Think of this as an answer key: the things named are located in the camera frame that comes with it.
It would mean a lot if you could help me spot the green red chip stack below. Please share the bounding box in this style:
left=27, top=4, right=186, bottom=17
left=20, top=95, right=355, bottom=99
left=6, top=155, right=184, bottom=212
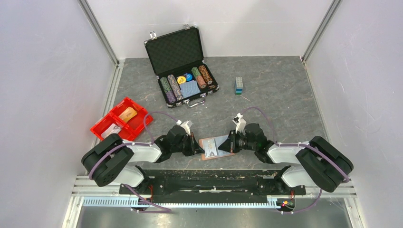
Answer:
left=191, top=67, right=207, bottom=89

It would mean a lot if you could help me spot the blue dealer chip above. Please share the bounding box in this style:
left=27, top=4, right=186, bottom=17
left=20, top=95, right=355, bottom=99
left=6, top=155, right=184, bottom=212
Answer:
left=183, top=73, right=193, bottom=82

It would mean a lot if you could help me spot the red bin near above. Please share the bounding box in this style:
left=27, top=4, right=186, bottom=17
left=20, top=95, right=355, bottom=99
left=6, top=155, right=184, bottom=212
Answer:
left=90, top=114, right=136, bottom=140

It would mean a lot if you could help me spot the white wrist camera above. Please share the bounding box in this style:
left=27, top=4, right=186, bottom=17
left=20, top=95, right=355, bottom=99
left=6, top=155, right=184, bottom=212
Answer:
left=232, top=113, right=246, bottom=133
left=176, top=120, right=192, bottom=135

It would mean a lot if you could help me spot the aluminium slotted cable duct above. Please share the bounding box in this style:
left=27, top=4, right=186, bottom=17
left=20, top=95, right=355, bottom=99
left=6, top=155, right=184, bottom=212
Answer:
left=82, top=195, right=278, bottom=209

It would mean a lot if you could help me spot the orange leather card holder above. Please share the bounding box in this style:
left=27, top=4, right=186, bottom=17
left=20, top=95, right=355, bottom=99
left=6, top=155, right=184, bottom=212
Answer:
left=199, top=135, right=234, bottom=161

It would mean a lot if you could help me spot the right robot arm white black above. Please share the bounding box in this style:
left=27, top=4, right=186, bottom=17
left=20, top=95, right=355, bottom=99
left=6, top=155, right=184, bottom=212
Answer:
left=218, top=123, right=354, bottom=194

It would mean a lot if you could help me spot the grey blue toy brick stack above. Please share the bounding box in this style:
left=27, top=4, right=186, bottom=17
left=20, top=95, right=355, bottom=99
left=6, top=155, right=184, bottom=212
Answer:
left=234, top=77, right=243, bottom=95

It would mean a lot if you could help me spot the left aluminium frame post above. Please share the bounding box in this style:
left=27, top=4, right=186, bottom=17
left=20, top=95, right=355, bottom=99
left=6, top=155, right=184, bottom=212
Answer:
left=78, top=0, right=119, bottom=66

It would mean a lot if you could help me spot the blue playing card deck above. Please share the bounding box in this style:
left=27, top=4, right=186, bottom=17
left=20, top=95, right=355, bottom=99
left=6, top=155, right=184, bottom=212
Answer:
left=179, top=80, right=200, bottom=98

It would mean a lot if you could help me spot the black poker chip case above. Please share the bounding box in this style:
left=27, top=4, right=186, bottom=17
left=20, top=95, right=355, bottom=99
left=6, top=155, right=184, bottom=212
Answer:
left=144, top=24, right=220, bottom=108

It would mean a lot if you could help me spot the red bin far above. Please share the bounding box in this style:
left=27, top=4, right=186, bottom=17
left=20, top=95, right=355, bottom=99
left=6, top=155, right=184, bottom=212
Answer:
left=109, top=97, right=154, bottom=137

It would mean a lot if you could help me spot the green purple chip stack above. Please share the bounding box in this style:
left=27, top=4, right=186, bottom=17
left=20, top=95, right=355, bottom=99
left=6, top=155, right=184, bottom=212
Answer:
left=160, top=77, right=176, bottom=104

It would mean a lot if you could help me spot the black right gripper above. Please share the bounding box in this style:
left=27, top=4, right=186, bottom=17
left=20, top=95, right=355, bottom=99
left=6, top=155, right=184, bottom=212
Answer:
left=218, top=130, right=257, bottom=153

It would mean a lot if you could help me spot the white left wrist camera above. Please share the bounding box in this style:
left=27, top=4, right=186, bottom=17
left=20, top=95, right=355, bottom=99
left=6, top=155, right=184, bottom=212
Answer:
left=176, top=120, right=192, bottom=135

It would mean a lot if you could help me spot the silver VIP card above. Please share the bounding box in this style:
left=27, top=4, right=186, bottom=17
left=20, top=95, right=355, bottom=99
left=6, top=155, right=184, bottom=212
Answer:
left=202, top=138, right=218, bottom=158

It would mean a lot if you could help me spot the red bin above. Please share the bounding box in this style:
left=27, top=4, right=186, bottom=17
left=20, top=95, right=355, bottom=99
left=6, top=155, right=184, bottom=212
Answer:
left=109, top=97, right=154, bottom=137
left=90, top=114, right=136, bottom=140

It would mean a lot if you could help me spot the aluminium frame post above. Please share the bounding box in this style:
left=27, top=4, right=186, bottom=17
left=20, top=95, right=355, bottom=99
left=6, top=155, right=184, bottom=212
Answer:
left=78, top=0, right=119, bottom=66
left=301, top=0, right=343, bottom=65

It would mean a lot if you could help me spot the right aluminium frame post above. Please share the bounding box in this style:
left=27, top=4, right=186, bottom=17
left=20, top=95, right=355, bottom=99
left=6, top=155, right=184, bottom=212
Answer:
left=301, top=0, right=343, bottom=65

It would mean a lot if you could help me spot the gold credit card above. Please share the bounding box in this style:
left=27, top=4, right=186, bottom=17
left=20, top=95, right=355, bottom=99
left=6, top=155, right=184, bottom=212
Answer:
left=119, top=107, right=137, bottom=123

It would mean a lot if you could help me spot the pink grey chip stack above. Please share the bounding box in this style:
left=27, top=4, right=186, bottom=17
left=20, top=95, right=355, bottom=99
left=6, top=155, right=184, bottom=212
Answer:
left=167, top=75, right=184, bottom=101

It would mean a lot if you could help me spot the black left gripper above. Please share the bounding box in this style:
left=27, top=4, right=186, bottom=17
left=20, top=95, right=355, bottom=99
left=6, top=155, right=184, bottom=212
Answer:
left=171, top=133, right=205, bottom=157

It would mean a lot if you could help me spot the yellow dealer chip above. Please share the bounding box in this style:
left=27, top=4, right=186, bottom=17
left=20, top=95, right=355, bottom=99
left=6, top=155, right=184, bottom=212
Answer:
left=176, top=76, right=187, bottom=85

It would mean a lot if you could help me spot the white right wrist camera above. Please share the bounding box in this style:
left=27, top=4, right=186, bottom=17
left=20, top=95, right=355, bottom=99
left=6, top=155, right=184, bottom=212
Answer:
left=232, top=113, right=246, bottom=133

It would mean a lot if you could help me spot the white card in bin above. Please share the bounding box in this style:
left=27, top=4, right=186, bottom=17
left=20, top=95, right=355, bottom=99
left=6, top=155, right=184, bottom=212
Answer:
left=101, top=123, right=122, bottom=139

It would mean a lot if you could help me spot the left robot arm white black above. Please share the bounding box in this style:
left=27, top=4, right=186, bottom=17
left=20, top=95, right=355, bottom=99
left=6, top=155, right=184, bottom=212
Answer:
left=81, top=126, right=204, bottom=194

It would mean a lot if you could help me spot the brown orange chip stack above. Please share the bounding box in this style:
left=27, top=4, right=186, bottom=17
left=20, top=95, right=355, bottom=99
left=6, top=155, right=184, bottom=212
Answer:
left=198, top=65, right=212, bottom=85

